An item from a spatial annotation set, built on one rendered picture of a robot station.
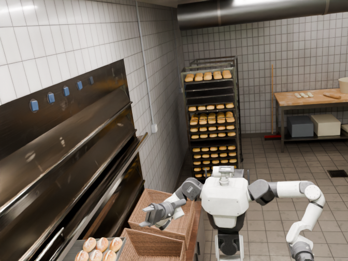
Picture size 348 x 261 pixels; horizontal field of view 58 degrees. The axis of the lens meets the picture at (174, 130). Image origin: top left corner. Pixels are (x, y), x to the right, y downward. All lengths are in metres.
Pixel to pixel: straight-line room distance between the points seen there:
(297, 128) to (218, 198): 4.11
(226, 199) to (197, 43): 4.60
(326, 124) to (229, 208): 4.22
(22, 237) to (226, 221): 1.09
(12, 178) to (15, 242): 0.27
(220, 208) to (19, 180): 1.07
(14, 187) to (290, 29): 5.45
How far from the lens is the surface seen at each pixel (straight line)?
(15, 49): 1.59
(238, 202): 1.86
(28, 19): 1.72
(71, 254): 1.98
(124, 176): 2.69
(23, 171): 1.56
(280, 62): 6.23
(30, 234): 1.62
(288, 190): 1.85
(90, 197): 2.01
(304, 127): 5.85
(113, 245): 1.86
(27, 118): 1.59
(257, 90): 6.28
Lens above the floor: 2.33
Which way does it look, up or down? 19 degrees down
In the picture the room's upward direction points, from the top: 7 degrees counter-clockwise
